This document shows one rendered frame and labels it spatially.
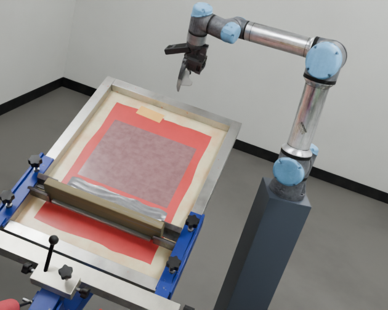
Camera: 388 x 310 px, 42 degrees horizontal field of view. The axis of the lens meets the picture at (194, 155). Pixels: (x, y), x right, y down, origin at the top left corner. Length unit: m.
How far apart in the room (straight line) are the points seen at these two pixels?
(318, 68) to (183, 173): 0.59
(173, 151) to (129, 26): 3.68
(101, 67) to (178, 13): 1.06
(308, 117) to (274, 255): 0.66
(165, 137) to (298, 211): 0.62
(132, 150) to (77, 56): 3.97
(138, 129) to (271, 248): 0.75
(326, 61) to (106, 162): 0.84
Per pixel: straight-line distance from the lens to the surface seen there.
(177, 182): 1.81
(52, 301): 1.48
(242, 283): 2.27
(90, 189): 1.77
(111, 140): 1.91
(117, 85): 2.08
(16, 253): 1.57
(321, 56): 1.77
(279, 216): 2.09
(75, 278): 1.47
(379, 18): 5.09
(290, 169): 1.88
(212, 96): 5.35
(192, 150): 1.91
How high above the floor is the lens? 2.11
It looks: 25 degrees down
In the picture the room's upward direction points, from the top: 17 degrees clockwise
